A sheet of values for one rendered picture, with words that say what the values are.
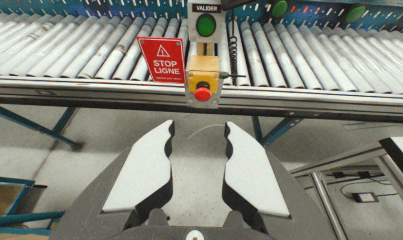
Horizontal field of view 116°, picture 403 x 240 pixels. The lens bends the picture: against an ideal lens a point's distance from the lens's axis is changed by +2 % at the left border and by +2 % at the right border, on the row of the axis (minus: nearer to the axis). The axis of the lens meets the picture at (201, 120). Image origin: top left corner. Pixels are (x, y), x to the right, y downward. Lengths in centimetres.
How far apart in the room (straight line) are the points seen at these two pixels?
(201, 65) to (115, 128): 119
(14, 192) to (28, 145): 48
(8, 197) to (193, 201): 113
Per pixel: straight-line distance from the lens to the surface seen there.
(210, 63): 33
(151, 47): 36
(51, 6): 127
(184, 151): 112
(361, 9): 115
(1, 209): 148
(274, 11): 93
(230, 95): 45
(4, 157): 192
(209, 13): 29
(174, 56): 35
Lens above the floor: 106
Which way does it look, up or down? 59 degrees down
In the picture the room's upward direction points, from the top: 2 degrees clockwise
